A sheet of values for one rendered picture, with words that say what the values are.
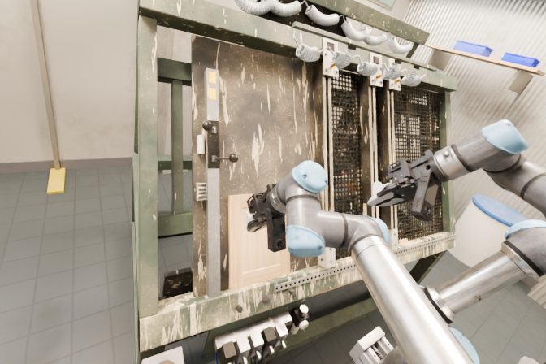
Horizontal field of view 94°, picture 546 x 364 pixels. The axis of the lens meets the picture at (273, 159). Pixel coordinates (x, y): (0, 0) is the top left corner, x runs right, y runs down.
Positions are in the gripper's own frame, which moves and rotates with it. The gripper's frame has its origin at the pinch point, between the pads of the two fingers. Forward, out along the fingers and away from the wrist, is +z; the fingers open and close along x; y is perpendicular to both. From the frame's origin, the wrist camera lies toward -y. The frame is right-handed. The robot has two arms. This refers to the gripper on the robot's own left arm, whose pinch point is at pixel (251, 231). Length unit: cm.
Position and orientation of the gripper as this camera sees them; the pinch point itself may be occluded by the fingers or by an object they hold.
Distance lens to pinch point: 83.1
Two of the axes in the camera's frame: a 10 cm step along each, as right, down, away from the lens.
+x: -8.3, 0.4, -5.6
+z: -4.7, 5.0, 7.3
